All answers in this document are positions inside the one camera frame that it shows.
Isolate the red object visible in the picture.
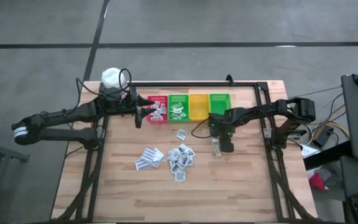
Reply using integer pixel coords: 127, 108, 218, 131
308, 173, 328, 192

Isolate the black power adapter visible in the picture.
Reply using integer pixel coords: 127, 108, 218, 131
311, 126, 334, 147

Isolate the white paper sheet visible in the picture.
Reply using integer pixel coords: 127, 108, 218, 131
300, 144, 321, 158

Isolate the yellow Lysol wipes canister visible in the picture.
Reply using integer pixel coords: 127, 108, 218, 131
101, 67, 127, 91

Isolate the grey metal stand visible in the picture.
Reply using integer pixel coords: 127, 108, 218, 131
0, 124, 30, 224

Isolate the red plastic basket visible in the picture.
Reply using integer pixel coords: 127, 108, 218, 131
147, 95, 169, 124

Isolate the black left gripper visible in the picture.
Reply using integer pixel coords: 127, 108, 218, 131
119, 88, 157, 129

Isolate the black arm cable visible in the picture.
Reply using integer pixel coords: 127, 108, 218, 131
75, 68, 132, 103
191, 118, 213, 139

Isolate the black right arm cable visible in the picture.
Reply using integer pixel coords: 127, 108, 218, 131
191, 118, 213, 139

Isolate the yellow plastic basket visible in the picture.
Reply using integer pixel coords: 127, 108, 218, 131
188, 93, 212, 121

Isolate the green plastic basket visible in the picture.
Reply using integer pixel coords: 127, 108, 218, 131
168, 94, 191, 122
209, 93, 233, 118

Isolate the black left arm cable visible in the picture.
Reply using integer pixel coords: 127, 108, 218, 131
75, 68, 132, 103

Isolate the blue striped white packet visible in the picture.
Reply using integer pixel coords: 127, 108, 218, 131
151, 149, 165, 168
135, 158, 151, 171
140, 147, 160, 163

